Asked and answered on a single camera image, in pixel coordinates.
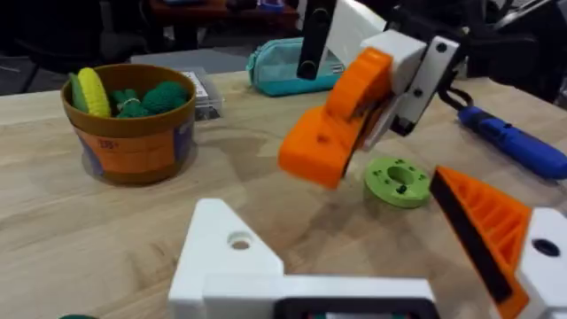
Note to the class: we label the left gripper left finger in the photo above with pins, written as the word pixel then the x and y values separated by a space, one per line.
pixel 212 266

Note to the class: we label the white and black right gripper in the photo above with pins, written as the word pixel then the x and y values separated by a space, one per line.
pixel 354 26

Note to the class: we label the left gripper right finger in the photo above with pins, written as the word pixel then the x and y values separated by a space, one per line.
pixel 500 230

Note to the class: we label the orange ribbed wedge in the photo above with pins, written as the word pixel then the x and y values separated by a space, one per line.
pixel 316 150

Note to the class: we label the blue electric screwdriver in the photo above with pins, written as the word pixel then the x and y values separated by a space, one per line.
pixel 518 142

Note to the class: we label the green knitted toy vegetable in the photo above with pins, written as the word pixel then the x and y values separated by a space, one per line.
pixel 77 316

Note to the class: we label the black wrist plate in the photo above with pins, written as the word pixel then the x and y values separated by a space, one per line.
pixel 315 35

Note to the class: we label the green disc with holes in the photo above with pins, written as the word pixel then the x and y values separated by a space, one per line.
pixel 390 188

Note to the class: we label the teal zip bag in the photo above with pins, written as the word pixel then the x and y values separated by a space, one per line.
pixel 274 71

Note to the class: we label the brown tub with knitted toys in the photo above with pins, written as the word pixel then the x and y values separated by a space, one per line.
pixel 133 142

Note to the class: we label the clear plastic box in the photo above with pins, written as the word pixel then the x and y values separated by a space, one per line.
pixel 206 95

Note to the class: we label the grey flat board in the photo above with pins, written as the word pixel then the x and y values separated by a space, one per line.
pixel 195 59

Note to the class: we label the black office chair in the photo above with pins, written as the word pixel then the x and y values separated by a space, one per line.
pixel 66 40

